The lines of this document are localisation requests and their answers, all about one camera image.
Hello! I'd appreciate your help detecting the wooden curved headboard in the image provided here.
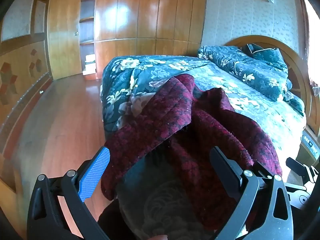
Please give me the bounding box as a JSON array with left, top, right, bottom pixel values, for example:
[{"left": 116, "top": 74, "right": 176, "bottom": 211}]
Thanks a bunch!
[{"left": 226, "top": 35, "right": 319, "bottom": 137}]

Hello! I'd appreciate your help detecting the teal floral bed blanket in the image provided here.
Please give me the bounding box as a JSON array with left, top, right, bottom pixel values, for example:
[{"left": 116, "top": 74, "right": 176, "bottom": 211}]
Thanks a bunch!
[{"left": 100, "top": 55, "right": 307, "bottom": 240}]

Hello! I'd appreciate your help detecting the open wooden shelf unit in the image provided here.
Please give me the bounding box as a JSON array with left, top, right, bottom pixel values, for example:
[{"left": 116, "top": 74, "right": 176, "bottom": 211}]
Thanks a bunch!
[{"left": 79, "top": 0, "right": 97, "bottom": 76}]

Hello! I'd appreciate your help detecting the dark teal pillow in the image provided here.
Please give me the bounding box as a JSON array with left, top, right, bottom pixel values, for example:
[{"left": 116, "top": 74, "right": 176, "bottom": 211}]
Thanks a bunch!
[{"left": 241, "top": 43, "right": 288, "bottom": 74}]

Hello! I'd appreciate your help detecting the wooden wardrobe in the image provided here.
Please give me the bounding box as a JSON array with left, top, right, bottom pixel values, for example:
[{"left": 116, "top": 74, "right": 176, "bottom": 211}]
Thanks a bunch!
[{"left": 94, "top": 0, "right": 206, "bottom": 77}]

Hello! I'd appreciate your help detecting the dark red knitted garment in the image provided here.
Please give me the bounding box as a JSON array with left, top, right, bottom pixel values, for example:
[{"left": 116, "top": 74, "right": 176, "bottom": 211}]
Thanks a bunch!
[{"left": 100, "top": 74, "right": 283, "bottom": 231}]

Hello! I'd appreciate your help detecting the folded teal floral quilt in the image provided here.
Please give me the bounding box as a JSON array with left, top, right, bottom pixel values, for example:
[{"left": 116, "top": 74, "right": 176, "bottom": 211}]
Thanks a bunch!
[{"left": 197, "top": 46, "right": 305, "bottom": 116}]

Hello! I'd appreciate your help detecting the bedside control panel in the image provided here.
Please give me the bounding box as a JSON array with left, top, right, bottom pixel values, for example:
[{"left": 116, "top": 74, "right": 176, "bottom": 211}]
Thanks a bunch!
[{"left": 302, "top": 131, "right": 319, "bottom": 160}]

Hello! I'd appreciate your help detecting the wooden door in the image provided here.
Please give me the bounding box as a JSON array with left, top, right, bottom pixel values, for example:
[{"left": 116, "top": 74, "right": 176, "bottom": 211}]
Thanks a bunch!
[{"left": 47, "top": 0, "right": 82, "bottom": 80}]

